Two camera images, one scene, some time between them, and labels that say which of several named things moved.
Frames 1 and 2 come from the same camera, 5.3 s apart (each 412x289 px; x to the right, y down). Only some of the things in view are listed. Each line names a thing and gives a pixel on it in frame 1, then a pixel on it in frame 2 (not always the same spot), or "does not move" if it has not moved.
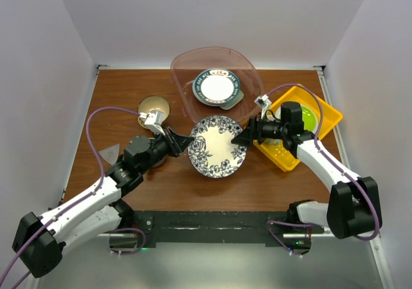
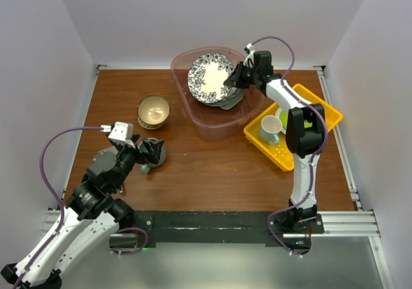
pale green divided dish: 239,98 does not move
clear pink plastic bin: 188,63 does not move
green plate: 279,116 does not move
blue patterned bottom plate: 212,153 → 206,77
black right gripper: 253,130 → 235,80
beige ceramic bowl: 153,103 does not move
